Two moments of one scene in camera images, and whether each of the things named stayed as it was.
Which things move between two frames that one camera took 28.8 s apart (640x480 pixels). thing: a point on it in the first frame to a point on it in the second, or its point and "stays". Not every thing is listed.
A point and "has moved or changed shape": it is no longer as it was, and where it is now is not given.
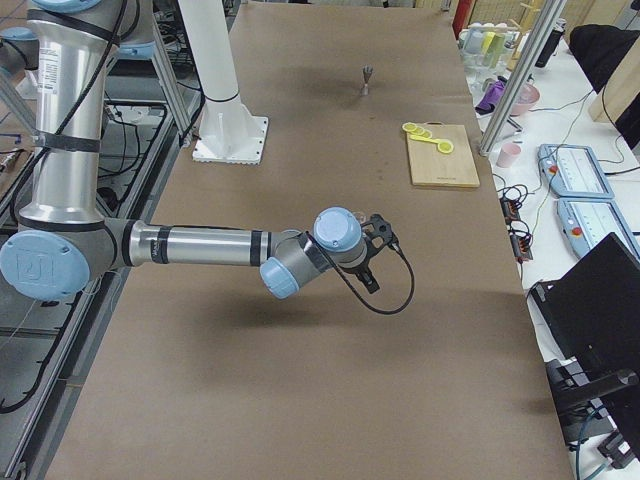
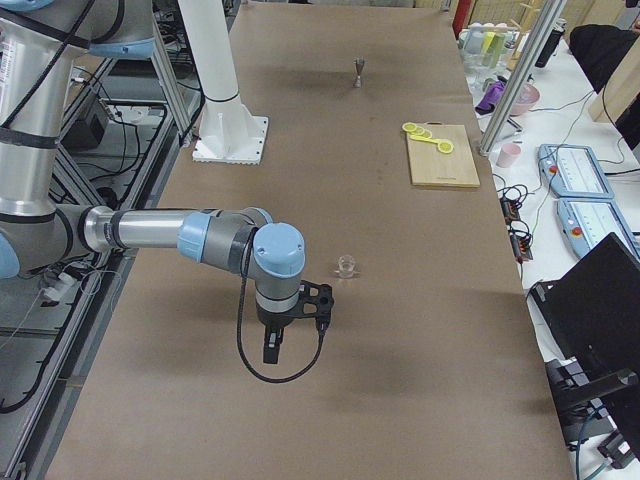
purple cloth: [491, 96] stays
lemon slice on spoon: [445, 147] stays
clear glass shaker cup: [361, 216] has moved or changed shape
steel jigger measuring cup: [367, 71] to [359, 62]
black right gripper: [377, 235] to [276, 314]
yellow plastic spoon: [425, 139] stays
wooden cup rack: [526, 26] stays
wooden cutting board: [431, 167] stays
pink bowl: [527, 98] stays
